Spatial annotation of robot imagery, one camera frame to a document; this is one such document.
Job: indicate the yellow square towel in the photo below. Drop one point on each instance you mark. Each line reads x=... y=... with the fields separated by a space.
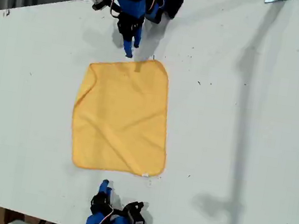
x=121 y=113

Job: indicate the black camera stalk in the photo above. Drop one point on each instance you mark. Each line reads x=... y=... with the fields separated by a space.
x=119 y=212
x=111 y=0

